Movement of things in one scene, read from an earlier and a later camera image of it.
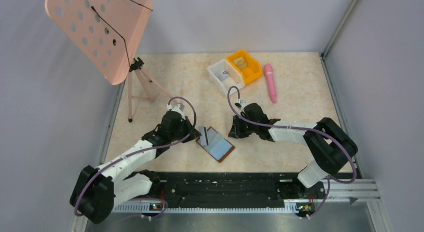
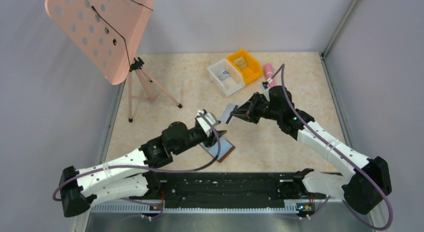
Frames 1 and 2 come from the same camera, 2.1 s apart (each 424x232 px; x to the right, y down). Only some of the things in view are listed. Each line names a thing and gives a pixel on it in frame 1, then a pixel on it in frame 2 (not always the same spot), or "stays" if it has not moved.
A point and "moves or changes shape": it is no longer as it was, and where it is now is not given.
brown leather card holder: x=219 y=146 stays
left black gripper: x=189 y=129 to x=205 y=135
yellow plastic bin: x=250 y=68 stays
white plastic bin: x=223 y=75 stays
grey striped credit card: x=204 y=139 moves or changes shape
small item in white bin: x=224 y=74 stays
